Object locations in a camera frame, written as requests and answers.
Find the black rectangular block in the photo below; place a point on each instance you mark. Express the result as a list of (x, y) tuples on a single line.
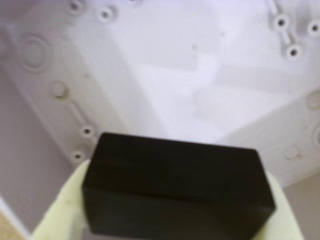
[(175, 175)]

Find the pale plastic open box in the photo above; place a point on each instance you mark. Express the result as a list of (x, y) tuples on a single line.
[(175, 75)]

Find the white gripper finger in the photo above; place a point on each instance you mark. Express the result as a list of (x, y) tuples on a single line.
[(65, 212), (282, 220)]

